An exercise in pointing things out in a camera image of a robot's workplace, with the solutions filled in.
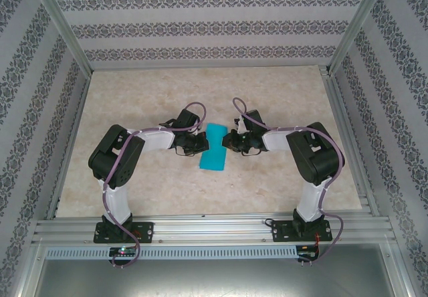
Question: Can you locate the slotted grey cable duct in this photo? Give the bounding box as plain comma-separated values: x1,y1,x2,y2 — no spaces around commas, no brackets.
45,245,298,260

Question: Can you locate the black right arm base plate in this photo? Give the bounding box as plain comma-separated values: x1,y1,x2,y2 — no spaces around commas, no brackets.
271,219,333,243

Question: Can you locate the grey sheet metal tray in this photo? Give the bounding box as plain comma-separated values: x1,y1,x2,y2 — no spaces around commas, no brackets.
18,243,414,297

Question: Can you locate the teal paper sheet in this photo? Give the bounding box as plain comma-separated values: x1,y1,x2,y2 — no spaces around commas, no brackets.
197,122,229,173

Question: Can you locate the aluminium side rail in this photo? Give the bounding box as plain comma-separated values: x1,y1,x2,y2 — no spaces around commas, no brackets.
46,72,92,219
319,66,381,216

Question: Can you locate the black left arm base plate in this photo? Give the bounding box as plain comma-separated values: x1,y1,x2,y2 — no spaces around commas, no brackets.
94,222,155,244

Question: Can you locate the aluminium frame post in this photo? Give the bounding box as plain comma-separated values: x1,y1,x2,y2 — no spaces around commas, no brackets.
327,0,391,74
28,0,94,74

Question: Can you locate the aluminium mounting rail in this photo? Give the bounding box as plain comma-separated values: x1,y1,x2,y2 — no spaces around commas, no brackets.
31,211,394,245

